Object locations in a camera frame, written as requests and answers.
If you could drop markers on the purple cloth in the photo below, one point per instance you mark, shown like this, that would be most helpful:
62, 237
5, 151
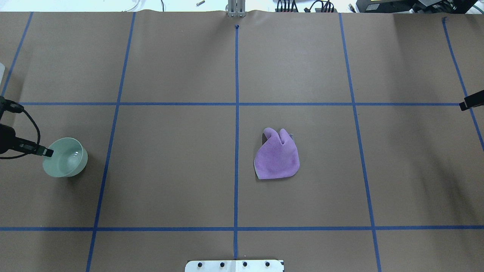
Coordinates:
278, 157

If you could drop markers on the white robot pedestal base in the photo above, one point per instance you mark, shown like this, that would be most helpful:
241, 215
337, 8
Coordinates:
235, 266

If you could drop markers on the pale green bowl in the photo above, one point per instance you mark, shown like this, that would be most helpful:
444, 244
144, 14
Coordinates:
68, 159

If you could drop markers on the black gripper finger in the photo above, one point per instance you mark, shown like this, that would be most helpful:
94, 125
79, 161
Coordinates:
474, 100
32, 148

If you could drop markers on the aluminium frame post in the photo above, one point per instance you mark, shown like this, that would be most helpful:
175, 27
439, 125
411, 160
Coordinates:
236, 8

